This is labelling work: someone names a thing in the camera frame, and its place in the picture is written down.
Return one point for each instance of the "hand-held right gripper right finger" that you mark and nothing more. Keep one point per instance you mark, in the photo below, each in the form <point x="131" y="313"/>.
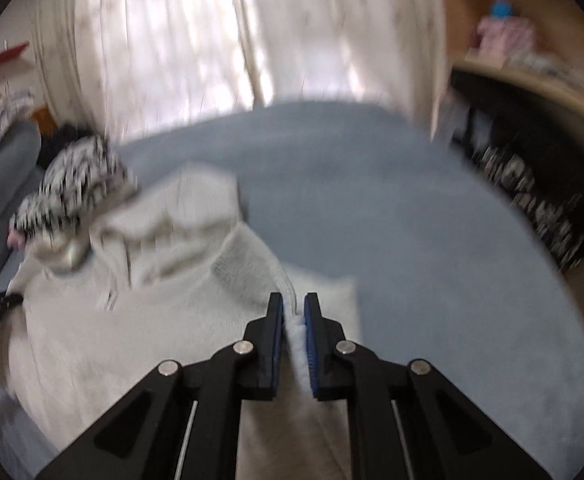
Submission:
<point x="311" y="345"/>

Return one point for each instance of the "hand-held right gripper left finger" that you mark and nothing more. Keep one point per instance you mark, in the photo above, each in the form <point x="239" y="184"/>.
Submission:
<point x="272" y="340"/>

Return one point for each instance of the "light grey hoodie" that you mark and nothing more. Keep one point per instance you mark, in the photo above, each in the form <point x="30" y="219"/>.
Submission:
<point x="147" y="320"/>

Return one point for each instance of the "white satin cloth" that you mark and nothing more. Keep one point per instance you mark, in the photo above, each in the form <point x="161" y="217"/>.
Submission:
<point x="67" y="255"/>

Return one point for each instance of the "grey blue cushion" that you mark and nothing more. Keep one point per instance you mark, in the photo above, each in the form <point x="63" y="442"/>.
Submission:
<point x="2" y="170"/>

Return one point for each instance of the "blue fleece blanket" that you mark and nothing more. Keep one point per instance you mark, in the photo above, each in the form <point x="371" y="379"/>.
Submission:
<point x="422" y="260"/>

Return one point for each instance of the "black white patterned garment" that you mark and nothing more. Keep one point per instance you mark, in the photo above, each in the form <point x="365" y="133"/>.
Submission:
<point x="72" y="180"/>

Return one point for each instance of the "white printed box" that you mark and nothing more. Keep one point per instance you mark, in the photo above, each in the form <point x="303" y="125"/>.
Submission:
<point x="447" y="120"/>

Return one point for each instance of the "patterned cloth with black fringe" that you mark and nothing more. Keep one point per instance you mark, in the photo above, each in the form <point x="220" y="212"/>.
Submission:
<point x="532" y="185"/>

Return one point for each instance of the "white floral curtain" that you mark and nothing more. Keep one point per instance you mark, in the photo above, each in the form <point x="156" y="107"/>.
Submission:
<point x="147" y="35"/>
<point x="347" y="25"/>

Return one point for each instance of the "long black bag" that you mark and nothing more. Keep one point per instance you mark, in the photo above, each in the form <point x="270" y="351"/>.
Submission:
<point x="547" y="130"/>

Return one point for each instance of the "curved wooden shelf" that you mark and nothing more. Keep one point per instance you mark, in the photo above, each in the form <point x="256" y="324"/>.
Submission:
<point x="547" y="85"/>

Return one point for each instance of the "stack of papers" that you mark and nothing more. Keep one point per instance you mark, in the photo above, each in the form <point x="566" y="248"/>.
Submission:
<point x="547" y="65"/>

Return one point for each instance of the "pink drawer boxes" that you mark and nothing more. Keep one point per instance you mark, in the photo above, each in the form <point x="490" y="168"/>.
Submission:
<point x="507" y="35"/>

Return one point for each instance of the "small blue object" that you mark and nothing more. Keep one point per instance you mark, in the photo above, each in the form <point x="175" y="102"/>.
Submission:
<point x="502" y="8"/>

